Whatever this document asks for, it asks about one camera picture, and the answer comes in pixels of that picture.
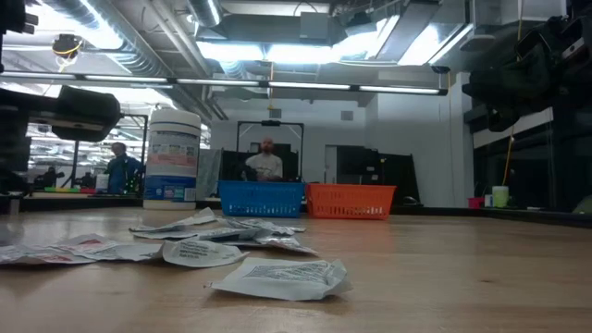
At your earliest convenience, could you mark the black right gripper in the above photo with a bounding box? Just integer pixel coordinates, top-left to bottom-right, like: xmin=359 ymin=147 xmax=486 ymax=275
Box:
xmin=462 ymin=13 xmax=592 ymax=133

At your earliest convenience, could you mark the pale green cup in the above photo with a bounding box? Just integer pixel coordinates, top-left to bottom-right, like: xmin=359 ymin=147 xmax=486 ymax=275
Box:
xmin=491 ymin=185 xmax=510 ymax=208

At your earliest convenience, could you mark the white door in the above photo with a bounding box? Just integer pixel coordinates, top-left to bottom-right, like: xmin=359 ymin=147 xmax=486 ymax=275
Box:
xmin=324 ymin=144 xmax=339 ymax=185

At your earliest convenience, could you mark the orange plastic basket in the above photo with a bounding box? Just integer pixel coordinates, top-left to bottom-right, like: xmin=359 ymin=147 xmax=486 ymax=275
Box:
xmin=304 ymin=183 xmax=398 ymax=221

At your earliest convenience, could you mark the grey ceiling box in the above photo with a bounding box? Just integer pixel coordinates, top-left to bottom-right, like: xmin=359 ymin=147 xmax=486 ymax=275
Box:
xmin=299 ymin=10 xmax=330 ymax=41

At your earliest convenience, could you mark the bright ceiling light panel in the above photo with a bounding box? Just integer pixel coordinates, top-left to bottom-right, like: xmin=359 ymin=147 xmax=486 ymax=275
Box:
xmin=195 ymin=40 xmax=347 ymax=66

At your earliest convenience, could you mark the person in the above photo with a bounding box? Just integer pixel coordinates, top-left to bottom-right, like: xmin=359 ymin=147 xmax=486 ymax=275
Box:
xmin=105 ymin=142 xmax=144 ymax=195
xmin=243 ymin=137 xmax=284 ymax=182

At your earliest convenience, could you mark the blue plastic basket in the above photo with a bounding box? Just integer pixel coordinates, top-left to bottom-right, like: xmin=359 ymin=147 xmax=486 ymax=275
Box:
xmin=216 ymin=179 xmax=305 ymax=218

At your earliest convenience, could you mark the long ceiling tube light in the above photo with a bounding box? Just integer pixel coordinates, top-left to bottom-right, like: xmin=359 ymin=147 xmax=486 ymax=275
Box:
xmin=0 ymin=69 xmax=449 ymax=96

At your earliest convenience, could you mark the black background panel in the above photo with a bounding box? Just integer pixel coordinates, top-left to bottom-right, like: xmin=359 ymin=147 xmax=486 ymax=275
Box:
xmin=220 ymin=142 xmax=301 ymax=183

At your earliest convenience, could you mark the crumpled white text packet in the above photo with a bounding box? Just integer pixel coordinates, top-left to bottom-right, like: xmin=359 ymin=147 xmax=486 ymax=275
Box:
xmin=210 ymin=257 xmax=353 ymax=302

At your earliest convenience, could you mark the grey cloth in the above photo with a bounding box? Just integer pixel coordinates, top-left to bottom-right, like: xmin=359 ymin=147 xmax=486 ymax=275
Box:
xmin=195 ymin=148 xmax=224 ymax=202

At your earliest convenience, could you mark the long white gauze packet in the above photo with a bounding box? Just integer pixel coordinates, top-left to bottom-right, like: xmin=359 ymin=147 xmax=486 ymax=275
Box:
xmin=129 ymin=219 xmax=195 ymax=233
xmin=183 ymin=206 xmax=218 ymax=228

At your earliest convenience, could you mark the white wipes canister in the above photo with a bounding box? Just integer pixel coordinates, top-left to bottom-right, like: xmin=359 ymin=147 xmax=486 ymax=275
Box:
xmin=142 ymin=109 xmax=204 ymax=212

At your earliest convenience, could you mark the coloured blocks row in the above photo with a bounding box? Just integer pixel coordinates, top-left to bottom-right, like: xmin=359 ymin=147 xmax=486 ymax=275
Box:
xmin=43 ymin=186 xmax=98 ymax=195

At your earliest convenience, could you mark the yellow hanging cable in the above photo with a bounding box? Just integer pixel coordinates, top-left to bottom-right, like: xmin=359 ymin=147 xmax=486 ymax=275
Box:
xmin=501 ymin=0 xmax=524 ymax=187

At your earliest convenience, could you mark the black background station frame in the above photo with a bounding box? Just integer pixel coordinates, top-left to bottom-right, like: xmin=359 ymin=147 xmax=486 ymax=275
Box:
xmin=236 ymin=119 xmax=305 ymax=184
xmin=70 ymin=111 xmax=150 ymax=190

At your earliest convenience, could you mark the narrow silver ventilation duct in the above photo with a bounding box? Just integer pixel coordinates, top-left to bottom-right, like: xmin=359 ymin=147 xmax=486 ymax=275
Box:
xmin=186 ymin=0 xmax=224 ymax=29

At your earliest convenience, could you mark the wide silver ventilation duct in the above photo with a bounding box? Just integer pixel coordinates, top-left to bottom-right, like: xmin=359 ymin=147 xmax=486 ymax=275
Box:
xmin=41 ymin=0 xmax=218 ymax=122

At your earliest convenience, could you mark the yellow black cable reel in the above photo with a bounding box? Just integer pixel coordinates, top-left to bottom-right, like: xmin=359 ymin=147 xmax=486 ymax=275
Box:
xmin=50 ymin=32 xmax=84 ymax=60

